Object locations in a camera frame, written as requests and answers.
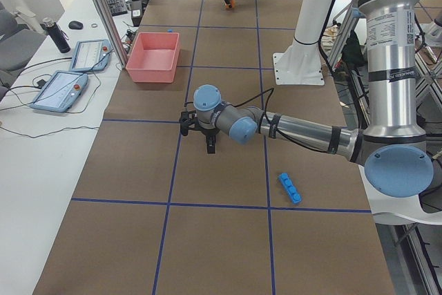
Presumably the pink plastic box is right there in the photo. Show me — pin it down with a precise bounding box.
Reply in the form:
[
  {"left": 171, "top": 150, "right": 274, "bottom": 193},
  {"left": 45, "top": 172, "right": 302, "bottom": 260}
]
[{"left": 126, "top": 32, "right": 180, "bottom": 84}]

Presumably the long blue block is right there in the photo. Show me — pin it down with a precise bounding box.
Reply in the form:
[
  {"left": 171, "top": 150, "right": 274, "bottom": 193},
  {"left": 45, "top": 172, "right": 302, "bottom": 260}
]
[{"left": 278, "top": 173, "right": 302, "bottom": 204}]

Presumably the black keyboard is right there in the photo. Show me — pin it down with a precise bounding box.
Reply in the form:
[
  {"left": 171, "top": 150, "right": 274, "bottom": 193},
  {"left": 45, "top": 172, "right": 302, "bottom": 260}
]
[{"left": 106, "top": 0, "right": 128, "bottom": 17}]

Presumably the far teach pendant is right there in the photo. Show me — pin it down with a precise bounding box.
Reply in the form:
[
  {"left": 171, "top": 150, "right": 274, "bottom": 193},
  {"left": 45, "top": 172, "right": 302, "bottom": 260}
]
[{"left": 69, "top": 39, "right": 113, "bottom": 73}]

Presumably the teach pendant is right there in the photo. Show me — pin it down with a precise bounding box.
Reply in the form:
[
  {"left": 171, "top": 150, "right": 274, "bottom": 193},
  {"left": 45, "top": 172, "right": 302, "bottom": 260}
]
[
  {"left": 69, "top": 39, "right": 113, "bottom": 73},
  {"left": 30, "top": 70, "right": 89, "bottom": 113}
]

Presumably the black computer mouse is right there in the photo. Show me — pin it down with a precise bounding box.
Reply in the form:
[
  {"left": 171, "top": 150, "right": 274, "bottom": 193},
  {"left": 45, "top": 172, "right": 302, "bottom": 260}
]
[{"left": 68, "top": 20, "right": 84, "bottom": 30}]

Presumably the near teach pendant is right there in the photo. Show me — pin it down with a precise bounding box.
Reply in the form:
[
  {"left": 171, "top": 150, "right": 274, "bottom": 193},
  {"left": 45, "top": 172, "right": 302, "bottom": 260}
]
[{"left": 30, "top": 70, "right": 89, "bottom": 113}]

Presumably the black water bottle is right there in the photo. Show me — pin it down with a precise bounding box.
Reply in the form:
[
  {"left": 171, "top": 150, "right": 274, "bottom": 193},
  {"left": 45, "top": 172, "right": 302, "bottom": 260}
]
[{"left": 42, "top": 17, "right": 70, "bottom": 53}]

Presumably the white chair seat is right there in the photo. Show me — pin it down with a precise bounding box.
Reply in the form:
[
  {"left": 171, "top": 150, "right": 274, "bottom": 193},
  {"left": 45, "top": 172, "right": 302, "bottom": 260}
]
[{"left": 359, "top": 166, "right": 441, "bottom": 226}]

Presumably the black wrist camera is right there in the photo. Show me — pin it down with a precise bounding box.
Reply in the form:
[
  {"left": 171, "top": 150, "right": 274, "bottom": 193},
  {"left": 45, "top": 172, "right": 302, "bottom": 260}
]
[{"left": 179, "top": 111, "right": 198, "bottom": 136}]

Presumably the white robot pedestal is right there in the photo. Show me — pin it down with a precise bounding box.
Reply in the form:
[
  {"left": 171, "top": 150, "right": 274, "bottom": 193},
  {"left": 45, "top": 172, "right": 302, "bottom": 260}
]
[{"left": 273, "top": 0, "right": 334, "bottom": 86}]

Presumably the aluminium frame post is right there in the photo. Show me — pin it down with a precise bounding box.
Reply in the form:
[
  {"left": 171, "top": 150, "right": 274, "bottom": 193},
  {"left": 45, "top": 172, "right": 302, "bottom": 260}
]
[{"left": 93, "top": 0, "right": 128, "bottom": 68}]

